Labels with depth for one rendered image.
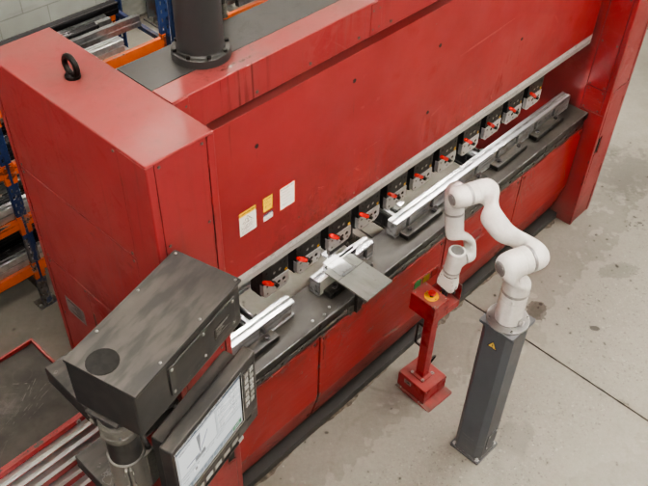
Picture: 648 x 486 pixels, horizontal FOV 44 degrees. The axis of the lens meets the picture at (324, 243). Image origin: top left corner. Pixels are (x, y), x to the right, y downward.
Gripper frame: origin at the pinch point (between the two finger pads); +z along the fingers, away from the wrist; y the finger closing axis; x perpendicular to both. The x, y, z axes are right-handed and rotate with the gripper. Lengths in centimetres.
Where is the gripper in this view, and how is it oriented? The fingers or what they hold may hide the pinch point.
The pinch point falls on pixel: (445, 292)
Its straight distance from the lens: 408.9
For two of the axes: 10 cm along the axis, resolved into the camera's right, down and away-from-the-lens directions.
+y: 6.7, 5.8, -4.6
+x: 7.4, -4.5, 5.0
